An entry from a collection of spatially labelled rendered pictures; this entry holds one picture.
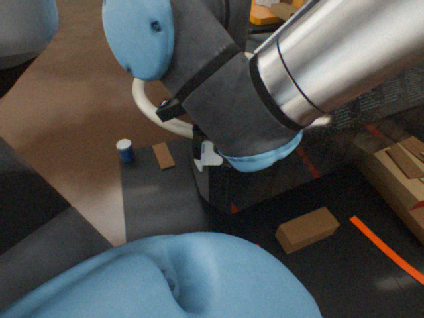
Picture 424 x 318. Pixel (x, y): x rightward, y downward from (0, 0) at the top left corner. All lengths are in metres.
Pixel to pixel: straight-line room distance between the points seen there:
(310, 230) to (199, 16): 1.26
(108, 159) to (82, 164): 0.18
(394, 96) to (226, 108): 1.18
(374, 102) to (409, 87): 0.20
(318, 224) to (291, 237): 0.17
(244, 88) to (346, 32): 0.09
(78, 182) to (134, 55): 1.64
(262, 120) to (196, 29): 0.10
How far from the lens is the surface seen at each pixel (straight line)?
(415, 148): 2.26
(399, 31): 0.22
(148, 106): 0.58
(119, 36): 0.28
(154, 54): 0.25
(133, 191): 1.66
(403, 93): 1.42
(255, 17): 1.80
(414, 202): 1.76
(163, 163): 1.75
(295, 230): 1.39
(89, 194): 1.77
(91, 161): 1.97
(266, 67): 0.24
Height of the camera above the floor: 1.31
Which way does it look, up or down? 47 degrees down
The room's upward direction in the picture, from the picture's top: straight up
